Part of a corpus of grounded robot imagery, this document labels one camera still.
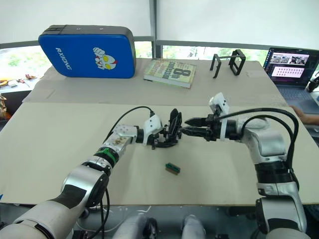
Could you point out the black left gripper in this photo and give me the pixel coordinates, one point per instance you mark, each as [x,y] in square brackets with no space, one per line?
[164,142]

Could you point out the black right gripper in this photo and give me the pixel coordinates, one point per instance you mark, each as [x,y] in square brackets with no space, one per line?
[213,128]

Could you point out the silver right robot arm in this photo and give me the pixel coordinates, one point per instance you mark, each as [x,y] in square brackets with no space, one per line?
[269,144]

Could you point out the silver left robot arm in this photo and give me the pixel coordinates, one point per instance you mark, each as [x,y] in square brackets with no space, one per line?
[82,181]

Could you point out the bystander bare hand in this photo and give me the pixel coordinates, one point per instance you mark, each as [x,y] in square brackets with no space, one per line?
[305,115]

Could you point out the small green brown block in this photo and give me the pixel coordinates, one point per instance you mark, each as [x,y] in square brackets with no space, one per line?
[173,169]

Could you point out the grey window pillar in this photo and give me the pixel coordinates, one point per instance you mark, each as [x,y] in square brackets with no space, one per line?
[155,30]

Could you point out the grey rounded shape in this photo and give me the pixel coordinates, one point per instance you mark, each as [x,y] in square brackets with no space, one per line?
[134,227]
[193,227]

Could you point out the open laptop computer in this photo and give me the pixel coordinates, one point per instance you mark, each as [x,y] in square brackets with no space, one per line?
[286,69]

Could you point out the blue RXIONG kick pad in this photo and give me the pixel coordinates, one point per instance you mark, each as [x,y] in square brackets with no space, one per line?
[87,56]

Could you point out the white roller blind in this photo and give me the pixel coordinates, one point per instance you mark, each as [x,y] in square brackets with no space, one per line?
[74,17]
[236,20]

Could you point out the black rounded device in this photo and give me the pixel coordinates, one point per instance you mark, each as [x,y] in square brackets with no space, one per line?
[314,83]

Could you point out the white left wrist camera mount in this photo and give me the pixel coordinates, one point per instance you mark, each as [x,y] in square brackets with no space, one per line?
[153,127]

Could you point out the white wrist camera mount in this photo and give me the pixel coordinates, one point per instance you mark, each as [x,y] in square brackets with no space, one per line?
[153,127]
[220,100]

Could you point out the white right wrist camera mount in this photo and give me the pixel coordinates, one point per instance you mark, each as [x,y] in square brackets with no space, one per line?
[220,100]

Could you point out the black frame stand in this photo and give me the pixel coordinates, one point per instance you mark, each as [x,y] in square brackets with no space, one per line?
[234,62]

